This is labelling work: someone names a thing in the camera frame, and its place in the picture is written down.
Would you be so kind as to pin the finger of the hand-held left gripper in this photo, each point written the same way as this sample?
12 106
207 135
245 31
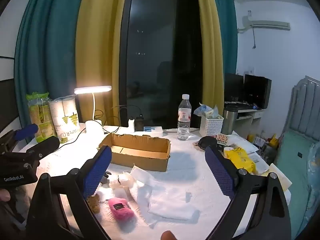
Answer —
46 146
26 131

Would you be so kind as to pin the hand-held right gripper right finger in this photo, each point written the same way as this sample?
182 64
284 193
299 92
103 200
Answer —
220 172

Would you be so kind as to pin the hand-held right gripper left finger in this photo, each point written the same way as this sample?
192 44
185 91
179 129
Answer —
97 172

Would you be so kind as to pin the grey dark sock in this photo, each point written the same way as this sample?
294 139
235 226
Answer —
106 177

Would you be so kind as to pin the white fluffy ball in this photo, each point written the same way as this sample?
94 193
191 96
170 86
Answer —
123 180

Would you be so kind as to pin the brown fuzzy toy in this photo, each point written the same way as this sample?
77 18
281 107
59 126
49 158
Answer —
93 203

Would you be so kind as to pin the cardboard box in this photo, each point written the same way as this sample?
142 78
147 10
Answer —
140 160

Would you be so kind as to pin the pink plush pouch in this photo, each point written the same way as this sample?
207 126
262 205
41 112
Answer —
120 212

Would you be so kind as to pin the white cloth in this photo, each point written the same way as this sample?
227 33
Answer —
172 205

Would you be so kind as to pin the person's left hand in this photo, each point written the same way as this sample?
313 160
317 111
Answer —
3 195

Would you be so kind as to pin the person's right hand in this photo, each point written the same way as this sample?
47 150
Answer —
168 236

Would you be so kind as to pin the green paper cup pack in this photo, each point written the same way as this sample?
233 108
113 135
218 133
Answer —
41 115

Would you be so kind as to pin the yellow packet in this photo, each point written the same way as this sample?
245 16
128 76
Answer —
240 158

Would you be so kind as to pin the white textured tablecloth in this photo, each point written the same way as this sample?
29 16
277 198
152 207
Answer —
190 160

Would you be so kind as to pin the black zip pouch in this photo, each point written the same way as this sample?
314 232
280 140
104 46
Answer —
207 142

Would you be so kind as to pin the white paper cup pack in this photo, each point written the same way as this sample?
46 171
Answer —
66 120

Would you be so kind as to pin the red dotted card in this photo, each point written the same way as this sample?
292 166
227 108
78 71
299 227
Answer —
221 139

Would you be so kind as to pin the loose paper sheets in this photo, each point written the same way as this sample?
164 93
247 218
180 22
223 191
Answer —
250 142

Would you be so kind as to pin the white plastic basket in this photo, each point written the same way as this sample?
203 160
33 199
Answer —
211 127

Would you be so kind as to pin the steel trash bin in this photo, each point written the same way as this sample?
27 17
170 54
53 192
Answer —
230 120

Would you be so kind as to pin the white charger plug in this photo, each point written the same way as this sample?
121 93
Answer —
131 125

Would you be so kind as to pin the clear water bottle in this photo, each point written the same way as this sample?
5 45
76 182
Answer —
184 120

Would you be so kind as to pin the white computer desk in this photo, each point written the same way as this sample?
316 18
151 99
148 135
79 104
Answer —
250 116

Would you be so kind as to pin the black power adapter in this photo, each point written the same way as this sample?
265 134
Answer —
139 123

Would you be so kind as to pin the blue plastic bag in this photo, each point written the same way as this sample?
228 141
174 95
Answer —
202 109

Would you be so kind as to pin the blue and white box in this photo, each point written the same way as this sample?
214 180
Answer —
153 129

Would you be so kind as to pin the white desk lamp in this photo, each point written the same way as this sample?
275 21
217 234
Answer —
93 90

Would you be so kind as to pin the green bed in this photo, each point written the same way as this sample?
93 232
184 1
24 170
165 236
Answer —
297 170

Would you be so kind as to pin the teal curtain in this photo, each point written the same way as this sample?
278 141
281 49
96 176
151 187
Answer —
228 30
47 55

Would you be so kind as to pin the black monitor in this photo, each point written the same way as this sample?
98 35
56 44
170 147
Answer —
257 90
233 87

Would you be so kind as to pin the grey folding rack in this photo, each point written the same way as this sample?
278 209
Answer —
305 105

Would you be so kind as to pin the dark window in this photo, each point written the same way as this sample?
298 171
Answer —
160 55

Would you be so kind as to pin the white air conditioner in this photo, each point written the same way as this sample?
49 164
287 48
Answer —
267 24

